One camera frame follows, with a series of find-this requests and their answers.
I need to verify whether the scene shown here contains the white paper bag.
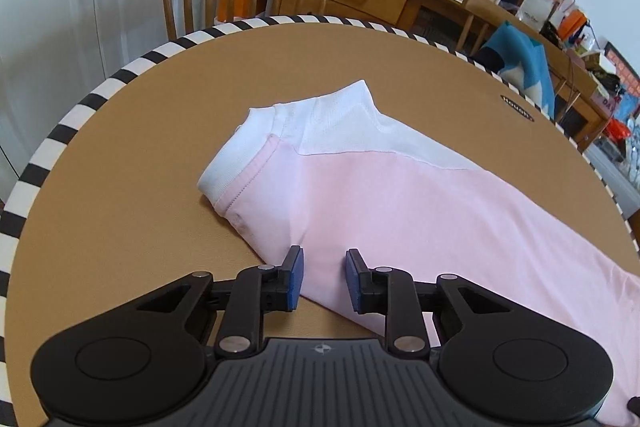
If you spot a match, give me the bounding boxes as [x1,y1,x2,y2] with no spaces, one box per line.
[515,0,558,32]

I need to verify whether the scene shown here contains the orange box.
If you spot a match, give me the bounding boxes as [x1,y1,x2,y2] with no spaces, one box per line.
[217,0,256,20]

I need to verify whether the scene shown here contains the orange paper bag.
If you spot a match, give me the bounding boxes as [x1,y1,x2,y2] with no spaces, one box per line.
[557,9,586,42]

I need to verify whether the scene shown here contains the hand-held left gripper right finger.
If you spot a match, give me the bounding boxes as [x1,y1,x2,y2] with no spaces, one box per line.
[345,248,513,360]

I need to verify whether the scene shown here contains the wooden desk chair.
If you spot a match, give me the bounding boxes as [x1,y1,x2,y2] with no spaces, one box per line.
[457,0,556,58]

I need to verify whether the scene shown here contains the white cabinet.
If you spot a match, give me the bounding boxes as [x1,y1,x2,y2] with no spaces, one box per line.
[0,0,271,188]

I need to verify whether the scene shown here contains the teal blue cloth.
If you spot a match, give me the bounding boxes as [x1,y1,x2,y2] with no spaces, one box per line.
[472,21,556,120]

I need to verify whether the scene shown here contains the black oval label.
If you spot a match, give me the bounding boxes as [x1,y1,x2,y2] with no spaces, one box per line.
[500,94,536,122]

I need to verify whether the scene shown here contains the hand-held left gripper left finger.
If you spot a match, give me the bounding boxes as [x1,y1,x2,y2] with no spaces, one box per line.
[136,245,306,358]

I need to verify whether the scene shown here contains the pink and white t-shirt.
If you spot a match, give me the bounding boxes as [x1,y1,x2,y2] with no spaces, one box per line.
[197,79,640,427]

